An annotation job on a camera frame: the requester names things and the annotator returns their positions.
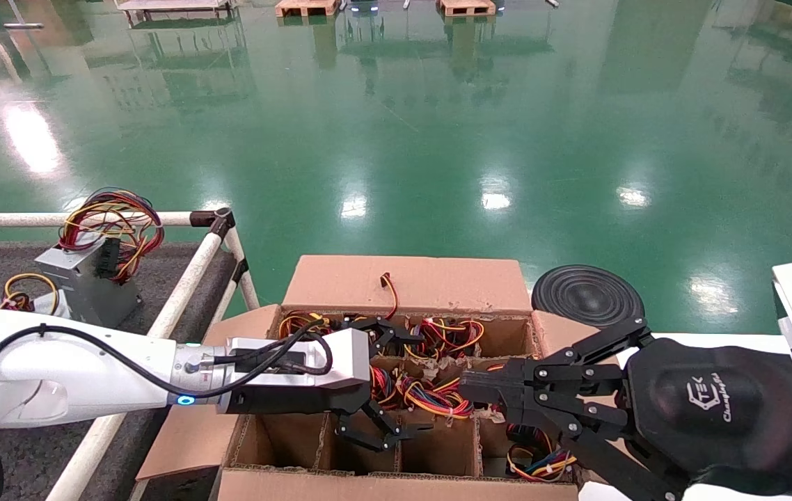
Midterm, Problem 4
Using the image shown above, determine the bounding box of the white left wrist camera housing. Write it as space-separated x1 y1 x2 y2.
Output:
228 328 373 392

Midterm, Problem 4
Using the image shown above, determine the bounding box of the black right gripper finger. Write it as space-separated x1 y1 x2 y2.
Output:
461 318 653 406
492 402 688 501

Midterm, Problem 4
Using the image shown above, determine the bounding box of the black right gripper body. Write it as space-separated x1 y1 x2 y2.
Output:
622 339 792 501

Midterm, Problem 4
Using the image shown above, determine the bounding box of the black round stool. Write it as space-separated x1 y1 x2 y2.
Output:
532 264 645 329

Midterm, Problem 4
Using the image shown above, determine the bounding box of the wooden pallet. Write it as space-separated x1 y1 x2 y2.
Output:
274 0 341 18
438 0 498 17

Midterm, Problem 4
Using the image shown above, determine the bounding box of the grey felt cart mat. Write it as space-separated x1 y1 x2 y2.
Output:
0 240 237 501

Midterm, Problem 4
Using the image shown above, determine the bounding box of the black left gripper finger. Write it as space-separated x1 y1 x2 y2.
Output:
344 315 427 358
335 406 435 452

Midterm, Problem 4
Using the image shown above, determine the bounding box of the cardboard box with dividers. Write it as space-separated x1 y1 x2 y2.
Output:
135 255 621 501

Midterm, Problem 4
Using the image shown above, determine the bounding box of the low white platform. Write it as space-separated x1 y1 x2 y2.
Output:
116 0 237 22

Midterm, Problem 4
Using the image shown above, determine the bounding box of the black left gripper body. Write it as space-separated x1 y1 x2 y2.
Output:
228 379 374 416

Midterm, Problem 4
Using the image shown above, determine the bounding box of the white tube cart frame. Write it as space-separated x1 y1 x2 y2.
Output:
0 207 261 501

